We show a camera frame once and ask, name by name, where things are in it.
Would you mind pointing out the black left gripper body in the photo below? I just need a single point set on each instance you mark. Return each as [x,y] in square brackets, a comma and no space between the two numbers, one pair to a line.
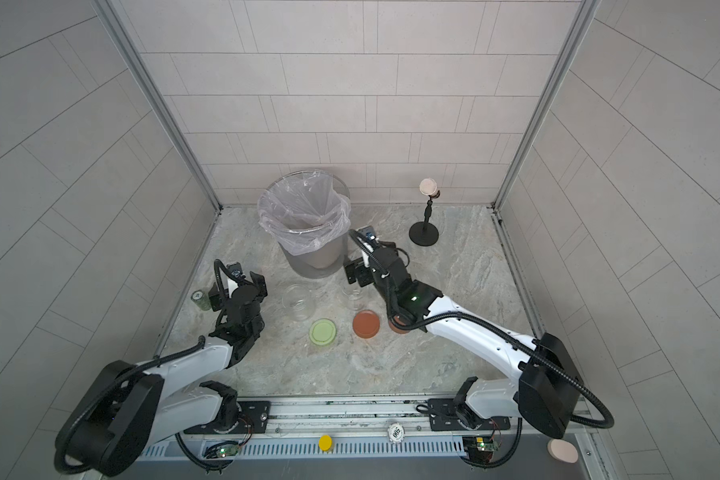
[262,292]

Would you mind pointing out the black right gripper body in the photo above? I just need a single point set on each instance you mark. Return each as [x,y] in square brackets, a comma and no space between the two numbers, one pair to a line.
[365,274]

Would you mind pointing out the red jar lid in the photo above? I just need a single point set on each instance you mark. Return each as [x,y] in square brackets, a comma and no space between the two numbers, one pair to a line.
[397,325]
[366,324]

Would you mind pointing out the green jar lid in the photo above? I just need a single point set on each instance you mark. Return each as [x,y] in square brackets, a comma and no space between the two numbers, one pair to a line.
[322,332]

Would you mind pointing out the red lidded rice jar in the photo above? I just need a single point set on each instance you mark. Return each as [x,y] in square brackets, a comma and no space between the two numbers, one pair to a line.
[354,297]

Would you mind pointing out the green lidded rice jar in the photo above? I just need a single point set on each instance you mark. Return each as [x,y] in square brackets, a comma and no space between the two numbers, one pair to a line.
[298,302]

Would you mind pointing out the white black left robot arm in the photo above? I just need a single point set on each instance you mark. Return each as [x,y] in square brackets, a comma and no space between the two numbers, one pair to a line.
[129,407]

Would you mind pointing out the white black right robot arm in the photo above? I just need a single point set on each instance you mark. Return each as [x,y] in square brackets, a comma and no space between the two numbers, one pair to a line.
[539,383]

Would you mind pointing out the small green can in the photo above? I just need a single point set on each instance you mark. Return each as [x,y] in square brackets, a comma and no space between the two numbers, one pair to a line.
[201,300]

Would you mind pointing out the black microphone stand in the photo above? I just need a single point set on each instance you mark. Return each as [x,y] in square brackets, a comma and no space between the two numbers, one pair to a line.
[424,233]

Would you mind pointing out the metal mesh waste bin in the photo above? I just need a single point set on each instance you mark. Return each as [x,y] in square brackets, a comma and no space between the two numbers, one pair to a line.
[321,263]

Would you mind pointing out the clear plastic bin liner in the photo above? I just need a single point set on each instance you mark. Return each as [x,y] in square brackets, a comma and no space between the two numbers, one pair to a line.
[305,210]

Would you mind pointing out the yellow round button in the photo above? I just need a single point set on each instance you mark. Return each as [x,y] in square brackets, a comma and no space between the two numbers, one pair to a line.
[325,443]

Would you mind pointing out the left circuit board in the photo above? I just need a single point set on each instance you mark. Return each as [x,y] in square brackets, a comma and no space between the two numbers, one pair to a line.
[223,450]

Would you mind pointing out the circuit board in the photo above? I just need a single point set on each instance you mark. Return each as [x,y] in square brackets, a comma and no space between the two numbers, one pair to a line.
[223,450]
[480,451]

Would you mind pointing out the right circuit board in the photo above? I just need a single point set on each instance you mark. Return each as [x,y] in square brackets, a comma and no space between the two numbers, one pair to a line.
[480,451]

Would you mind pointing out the pink round pad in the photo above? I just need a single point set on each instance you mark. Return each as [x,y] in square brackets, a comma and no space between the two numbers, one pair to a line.
[563,451]

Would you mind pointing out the aluminium corner profile left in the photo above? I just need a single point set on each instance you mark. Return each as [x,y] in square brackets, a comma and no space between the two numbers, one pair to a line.
[145,82]

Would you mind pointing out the aluminium corner profile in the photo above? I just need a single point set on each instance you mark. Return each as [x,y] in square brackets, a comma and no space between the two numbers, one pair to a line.
[575,36]
[145,82]

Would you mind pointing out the aluminium corner profile right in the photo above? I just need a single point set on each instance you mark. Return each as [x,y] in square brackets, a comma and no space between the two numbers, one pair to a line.
[575,36]

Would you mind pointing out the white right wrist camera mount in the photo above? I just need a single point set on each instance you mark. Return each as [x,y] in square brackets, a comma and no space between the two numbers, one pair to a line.
[368,234]

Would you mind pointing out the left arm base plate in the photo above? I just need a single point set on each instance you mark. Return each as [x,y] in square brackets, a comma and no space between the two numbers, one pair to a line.
[252,418]

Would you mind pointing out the aluminium rail frame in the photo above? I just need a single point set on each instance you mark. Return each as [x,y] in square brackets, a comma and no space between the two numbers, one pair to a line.
[358,426]

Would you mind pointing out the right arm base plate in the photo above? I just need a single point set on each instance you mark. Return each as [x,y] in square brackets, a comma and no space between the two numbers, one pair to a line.
[442,417]

